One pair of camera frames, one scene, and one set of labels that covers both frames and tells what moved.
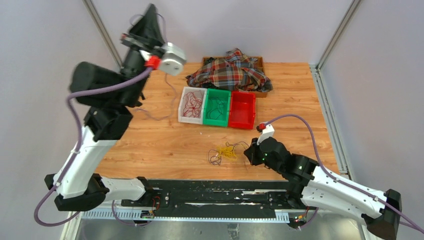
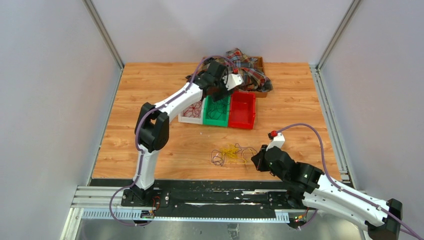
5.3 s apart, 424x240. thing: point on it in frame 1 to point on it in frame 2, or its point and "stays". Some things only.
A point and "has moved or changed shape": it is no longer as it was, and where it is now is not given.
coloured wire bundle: [226, 151] has moved or changed shape
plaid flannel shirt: [231, 71] stays
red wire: [193, 101] stays
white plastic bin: [191, 105] stays
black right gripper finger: [254, 142] to [263, 148]
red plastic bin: [242, 109] stays
